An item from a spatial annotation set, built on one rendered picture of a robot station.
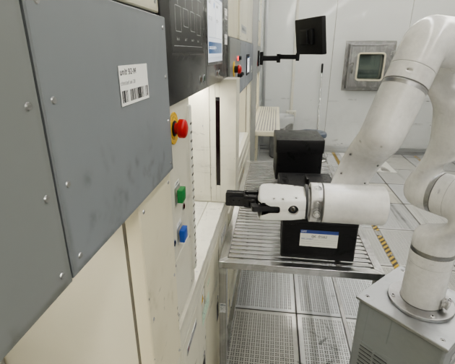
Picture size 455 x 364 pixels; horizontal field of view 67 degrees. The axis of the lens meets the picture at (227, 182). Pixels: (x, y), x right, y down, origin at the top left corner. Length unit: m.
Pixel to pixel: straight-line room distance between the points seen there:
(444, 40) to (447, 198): 0.43
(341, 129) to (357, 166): 4.88
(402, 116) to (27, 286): 0.67
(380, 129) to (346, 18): 4.88
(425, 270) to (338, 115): 4.62
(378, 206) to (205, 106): 0.89
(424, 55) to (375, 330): 0.84
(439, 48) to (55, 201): 0.72
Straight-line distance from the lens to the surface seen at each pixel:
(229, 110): 1.42
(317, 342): 2.15
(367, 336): 1.32
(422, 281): 1.20
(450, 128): 1.00
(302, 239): 1.34
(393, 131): 0.75
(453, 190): 1.08
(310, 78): 5.53
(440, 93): 0.99
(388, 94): 0.77
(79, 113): 0.38
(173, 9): 0.75
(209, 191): 1.53
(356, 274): 1.36
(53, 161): 0.35
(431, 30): 0.82
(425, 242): 1.14
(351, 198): 0.73
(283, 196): 0.72
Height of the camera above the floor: 1.50
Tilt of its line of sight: 21 degrees down
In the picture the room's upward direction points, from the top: straight up
